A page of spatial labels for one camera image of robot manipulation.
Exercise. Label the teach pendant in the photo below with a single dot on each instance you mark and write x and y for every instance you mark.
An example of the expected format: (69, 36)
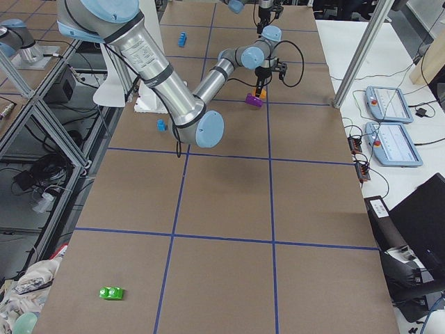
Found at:
(391, 145)
(388, 104)

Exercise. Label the blue small brick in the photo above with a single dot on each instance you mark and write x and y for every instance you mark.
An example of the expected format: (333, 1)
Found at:
(161, 125)

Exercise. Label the black box under frame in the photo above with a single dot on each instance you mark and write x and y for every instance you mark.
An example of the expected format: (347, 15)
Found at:
(62, 89)

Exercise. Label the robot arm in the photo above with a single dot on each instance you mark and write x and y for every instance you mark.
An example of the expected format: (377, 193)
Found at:
(236, 6)
(201, 127)

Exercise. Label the aluminium frame post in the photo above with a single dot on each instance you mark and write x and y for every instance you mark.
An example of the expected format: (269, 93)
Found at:
(368, 37)

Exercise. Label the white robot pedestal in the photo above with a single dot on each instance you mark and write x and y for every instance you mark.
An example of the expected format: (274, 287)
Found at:
(139, 90)

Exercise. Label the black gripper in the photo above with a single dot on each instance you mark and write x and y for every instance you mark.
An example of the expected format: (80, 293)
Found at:
(263, 14)
(260, 74)

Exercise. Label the purple trapezoid block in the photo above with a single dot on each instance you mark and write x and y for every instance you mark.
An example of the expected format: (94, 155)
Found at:
(253, 100)

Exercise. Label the blue long brick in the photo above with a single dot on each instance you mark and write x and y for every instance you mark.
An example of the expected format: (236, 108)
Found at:
(182, 39)

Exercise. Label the orange trapezoid block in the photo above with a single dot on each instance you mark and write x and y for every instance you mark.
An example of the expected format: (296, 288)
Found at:
(261, 95)

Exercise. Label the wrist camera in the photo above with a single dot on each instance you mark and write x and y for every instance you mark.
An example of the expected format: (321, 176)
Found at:
(281, 68)
(277, 9)

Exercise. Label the green double brick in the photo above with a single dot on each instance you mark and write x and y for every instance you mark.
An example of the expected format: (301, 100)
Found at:
(111, 293)

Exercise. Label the patterned cloth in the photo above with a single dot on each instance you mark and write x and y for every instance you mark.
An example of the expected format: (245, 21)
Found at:
(29, 293)

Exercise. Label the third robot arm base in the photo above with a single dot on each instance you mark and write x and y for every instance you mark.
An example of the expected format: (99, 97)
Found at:
(21, 48)

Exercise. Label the orange relay board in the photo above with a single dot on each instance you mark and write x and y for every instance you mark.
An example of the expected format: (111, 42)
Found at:
(355, 145)
(362, 172)

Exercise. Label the upper teach pendant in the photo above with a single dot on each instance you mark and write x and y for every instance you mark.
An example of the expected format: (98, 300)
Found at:
(388, 104)

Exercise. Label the pale green round object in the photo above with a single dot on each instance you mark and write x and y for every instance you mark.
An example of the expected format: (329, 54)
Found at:
(25, 323)

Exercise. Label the lower orange relay board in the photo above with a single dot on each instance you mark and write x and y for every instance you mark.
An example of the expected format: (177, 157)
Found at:
(362, 172)

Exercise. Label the lower teach pendant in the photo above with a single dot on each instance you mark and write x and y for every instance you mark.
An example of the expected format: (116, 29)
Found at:
(391, 145)

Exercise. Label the black laptop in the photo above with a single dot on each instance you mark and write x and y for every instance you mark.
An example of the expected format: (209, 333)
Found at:
(420, 220)

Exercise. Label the upper orange relay board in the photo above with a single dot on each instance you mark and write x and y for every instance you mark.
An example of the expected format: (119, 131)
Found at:
(355, 145)

